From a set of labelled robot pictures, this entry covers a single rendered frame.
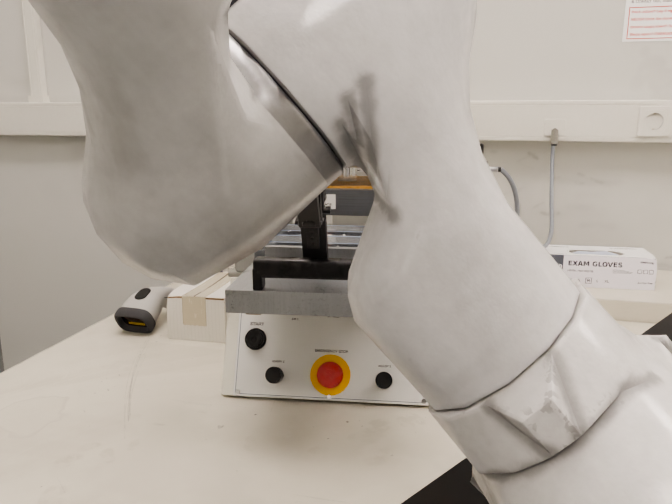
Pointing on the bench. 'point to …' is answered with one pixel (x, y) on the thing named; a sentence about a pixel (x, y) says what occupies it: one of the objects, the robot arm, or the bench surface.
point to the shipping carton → (199, 310)
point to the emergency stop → (330, 374)
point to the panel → (309, 348)
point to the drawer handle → (298, 269)
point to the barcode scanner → (142, 309)
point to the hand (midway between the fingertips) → (314, 241)
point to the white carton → (607, 266)
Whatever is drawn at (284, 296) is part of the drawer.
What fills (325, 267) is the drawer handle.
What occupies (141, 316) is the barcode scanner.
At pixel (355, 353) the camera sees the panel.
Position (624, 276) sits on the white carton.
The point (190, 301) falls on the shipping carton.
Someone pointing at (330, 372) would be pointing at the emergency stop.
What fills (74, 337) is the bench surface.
